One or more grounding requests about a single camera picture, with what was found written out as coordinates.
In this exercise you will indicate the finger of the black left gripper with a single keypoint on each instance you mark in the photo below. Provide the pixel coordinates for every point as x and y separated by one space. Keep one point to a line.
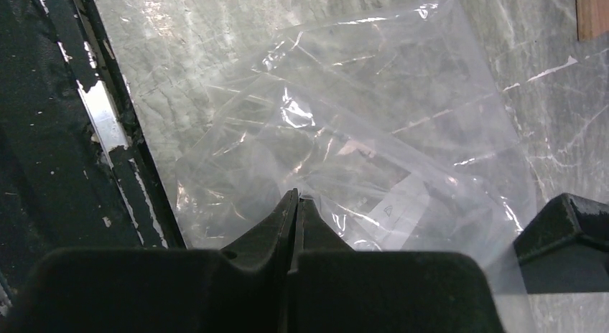
564 249

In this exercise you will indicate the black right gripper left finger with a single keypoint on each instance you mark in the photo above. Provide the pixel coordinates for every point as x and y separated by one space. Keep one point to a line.
235 289

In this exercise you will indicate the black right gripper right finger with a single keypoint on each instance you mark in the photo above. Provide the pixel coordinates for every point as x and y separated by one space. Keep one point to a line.
332 288

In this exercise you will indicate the clear zip top bag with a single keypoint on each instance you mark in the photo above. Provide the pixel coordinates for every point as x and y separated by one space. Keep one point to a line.
390 122

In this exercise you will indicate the wooden block stand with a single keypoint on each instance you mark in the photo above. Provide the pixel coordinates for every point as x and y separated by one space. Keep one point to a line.
592 19

